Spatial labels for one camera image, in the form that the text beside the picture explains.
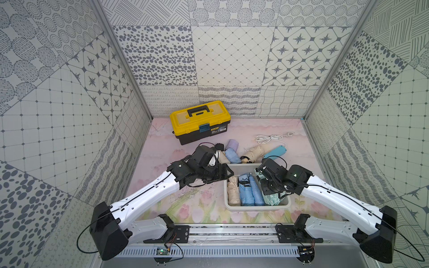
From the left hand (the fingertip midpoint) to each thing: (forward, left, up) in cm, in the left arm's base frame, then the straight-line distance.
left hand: (230, 172), depth 71 cm
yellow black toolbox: (+35, +17, -4) cm, 39 cm away
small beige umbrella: (+16, +4, -14) cm, 21 cm away
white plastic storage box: (-10, -24, -10) cm, 28 cm away
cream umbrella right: (+19, -15, -16) cm, 29 cm away
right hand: (-3, -17, -9) cm, 20 cm away
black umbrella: (+26, +6, -17) cm, 32 cm away
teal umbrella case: (+25, -31, -20) cm, 45 cm away
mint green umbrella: (-10, -17, -5) cm, 20 cm away
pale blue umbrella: (-4, -14, -16) cm, 21 cm away
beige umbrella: (-2, -2, -16) cm, 16 cm away
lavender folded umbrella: (+30, -3, -19) cm, 36 cm away
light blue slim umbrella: (+2, -12, -16) cm, 20 cm away
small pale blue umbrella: (+17, -2, -15) cm, 23 cm away
